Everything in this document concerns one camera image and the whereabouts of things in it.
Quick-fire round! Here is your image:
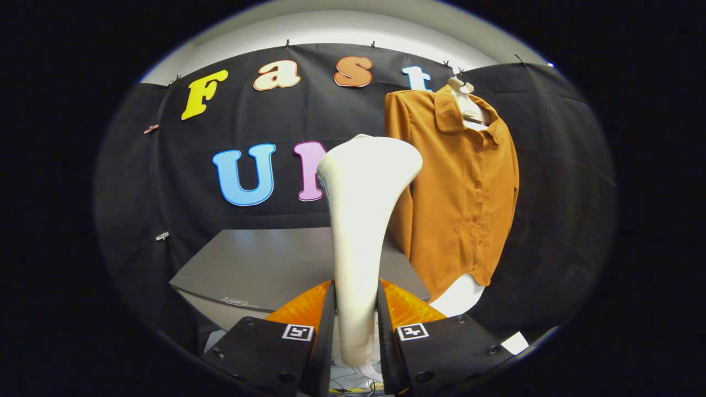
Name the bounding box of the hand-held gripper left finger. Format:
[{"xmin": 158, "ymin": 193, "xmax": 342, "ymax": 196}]
[{"xmin": 200, "ymin": 280, "xmax": 338, "ymax": 396}]

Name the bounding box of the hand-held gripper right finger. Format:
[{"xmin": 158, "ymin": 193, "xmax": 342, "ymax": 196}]
[{"xmin": 376, "ymin": 278, "xmax": 517, "ymax": 396}]

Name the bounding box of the white steamer hose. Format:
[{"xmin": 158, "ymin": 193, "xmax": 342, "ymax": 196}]
[{"xmin": 353, "ymin": 361, "xmax": 382, "ymax": 382}]

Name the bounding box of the white garment steamer head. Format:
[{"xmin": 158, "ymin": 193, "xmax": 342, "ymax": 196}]
[{"xmin": 316, "ymin": 134, "xmax": 424, "ymax": 367}]

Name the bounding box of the orange button-up shirt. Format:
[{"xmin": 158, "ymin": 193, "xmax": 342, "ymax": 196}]
[{"xmin": 384, "ymin": 84, "xmax": 520, "ymax": 303}]

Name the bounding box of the white mannequin torso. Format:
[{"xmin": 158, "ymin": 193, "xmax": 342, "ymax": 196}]
[{"xmin": 429, "ymin": 77, "xmax": 491, "ymax": 318}]

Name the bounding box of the black backdrop cloth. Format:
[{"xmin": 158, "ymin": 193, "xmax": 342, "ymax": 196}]
[{"xmin": 94, "ymin": 43, "xmax": 617, "ymax": 353}]

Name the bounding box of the row of black clips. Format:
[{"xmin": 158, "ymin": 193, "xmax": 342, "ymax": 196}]
[{"xmin": 165, "ymin": 39, "xmax": 527, "ymax": 88}]

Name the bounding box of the tangle of floor cables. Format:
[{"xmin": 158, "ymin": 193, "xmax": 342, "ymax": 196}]
[{"xmin": 330, "ymin": 364, "xmax": 387, "ymax": 395}]

